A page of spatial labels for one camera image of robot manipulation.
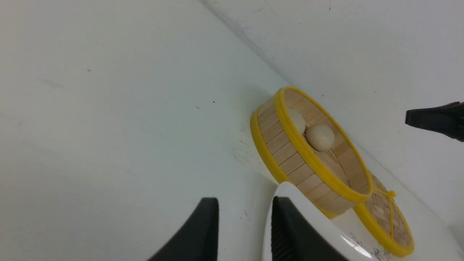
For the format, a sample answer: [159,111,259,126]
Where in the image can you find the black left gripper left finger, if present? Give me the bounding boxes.
[149,197,219,261]

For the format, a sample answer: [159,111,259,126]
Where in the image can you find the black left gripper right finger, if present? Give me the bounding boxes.
[271,196,347,261]

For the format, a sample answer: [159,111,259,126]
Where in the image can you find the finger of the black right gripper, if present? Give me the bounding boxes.
[405,102,464,142]

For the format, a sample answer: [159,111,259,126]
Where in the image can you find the white steamed bun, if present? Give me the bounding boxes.
[287,108,306,135]
[306,124,335,152]

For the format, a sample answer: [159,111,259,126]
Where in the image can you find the white square plate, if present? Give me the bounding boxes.
[262,182,392,261]

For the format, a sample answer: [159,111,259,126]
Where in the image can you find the yellow rimmed woven steamer lid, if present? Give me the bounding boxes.
[353,174,415,258]

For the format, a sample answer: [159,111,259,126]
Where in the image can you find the yellow rimmed bamboo steamer basket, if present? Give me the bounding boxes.
[250,86,373,219]

